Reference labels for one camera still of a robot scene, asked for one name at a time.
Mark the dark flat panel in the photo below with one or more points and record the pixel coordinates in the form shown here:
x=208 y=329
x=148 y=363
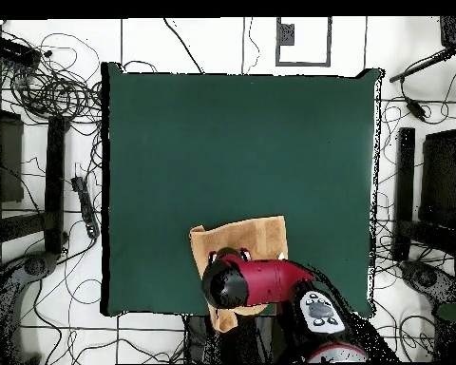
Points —
x=440 y=178
x=7 y=159

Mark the slim black power strip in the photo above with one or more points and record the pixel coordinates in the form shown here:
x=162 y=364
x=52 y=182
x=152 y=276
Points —
x=85 y=207

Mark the black rod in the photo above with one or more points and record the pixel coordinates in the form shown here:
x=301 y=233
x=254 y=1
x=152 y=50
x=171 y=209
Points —
x=421 y=65

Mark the dark green table cloth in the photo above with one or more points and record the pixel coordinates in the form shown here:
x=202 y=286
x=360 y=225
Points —
x=231 y=125

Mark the black power adapter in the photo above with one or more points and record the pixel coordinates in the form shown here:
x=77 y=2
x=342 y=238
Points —
x=416 y=109

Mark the dark square frame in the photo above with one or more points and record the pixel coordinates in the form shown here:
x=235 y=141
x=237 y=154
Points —
x=304 y=64

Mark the black electronics box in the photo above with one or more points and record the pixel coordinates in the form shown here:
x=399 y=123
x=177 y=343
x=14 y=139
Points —
x=15 y=51

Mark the tan terry towel white label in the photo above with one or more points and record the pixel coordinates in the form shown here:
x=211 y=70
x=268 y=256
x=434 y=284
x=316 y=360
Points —
x=250 y=235

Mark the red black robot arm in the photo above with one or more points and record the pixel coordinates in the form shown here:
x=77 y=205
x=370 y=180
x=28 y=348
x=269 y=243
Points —
x=273 y=281

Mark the black metal stand foot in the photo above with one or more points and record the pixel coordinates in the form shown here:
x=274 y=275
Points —
x=404 y=190
x=55 y=182

